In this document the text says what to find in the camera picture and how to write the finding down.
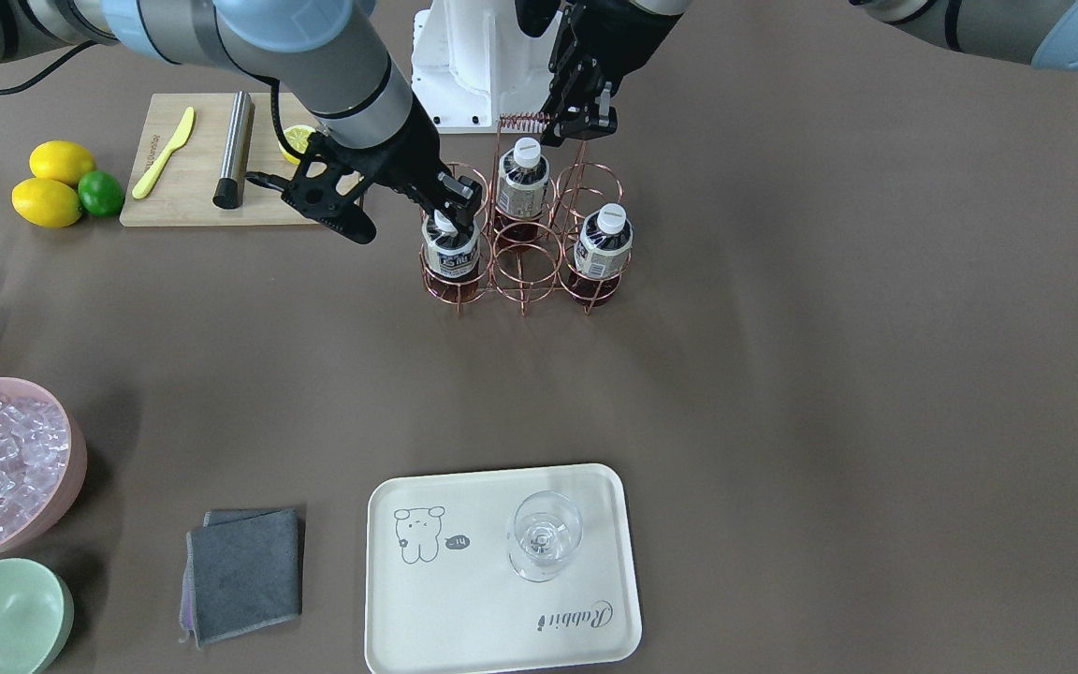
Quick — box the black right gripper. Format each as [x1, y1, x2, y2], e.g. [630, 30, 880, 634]
[360, 98, 484, 230]

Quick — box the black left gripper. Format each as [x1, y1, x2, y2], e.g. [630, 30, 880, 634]
[515, 1, 685, 148]

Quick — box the tea bottle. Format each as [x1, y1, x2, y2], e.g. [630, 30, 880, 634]
[565, 203, 634, 307]
[421, 210, 482, 304]
[493, 137, 550, 246]

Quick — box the copper wire bottle basket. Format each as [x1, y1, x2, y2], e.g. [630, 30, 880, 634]
[419, 112, 634, 315]

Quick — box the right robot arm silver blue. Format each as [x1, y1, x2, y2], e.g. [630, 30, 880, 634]
[0, 1, 483, 243]

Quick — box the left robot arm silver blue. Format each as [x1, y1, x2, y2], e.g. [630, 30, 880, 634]
[514, 1, 1078, 148]

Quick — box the tea bottle front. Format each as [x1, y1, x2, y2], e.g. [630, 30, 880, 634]
[565, 203, 634, 307]

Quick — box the half lemon slice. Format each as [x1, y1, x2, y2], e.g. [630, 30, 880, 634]
[278, 125, 315, 165]

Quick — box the steel muddler black tip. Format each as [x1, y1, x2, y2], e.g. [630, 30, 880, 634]
[212, 91, 255, 210]

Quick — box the wooden cutting board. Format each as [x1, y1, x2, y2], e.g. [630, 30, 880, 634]
[119, 90, 321, 229]

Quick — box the yellow plastic knife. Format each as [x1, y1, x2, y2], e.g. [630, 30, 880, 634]
[132, 107, 197, 200]

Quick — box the clear wine glass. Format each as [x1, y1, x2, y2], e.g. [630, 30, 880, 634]
[506, 491, 585, 583]

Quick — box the cream rabbit serving tray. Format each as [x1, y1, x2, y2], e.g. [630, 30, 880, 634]
[364, 463, 642, 673]

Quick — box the green lime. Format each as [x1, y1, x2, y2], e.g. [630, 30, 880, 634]
[77, 170, 125, 217]

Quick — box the yellow lemon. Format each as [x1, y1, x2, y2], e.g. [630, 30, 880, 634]
[27, 139, 97, 187]
[11, 178, 84, 226]

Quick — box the folded grey cloth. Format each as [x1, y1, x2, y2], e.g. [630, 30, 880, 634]
[179, 508, 304, 649]

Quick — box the pink bowl with ice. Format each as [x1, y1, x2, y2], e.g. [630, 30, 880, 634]
[0, 379, 87, 553]

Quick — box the mint green bowl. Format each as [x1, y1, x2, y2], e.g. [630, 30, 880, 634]
[0, 558, 74, 673]

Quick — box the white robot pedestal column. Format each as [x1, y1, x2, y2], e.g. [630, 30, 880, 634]
[411, 1, 561, 134]

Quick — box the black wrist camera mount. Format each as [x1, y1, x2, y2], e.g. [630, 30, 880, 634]
[244, 130, 376, 244]

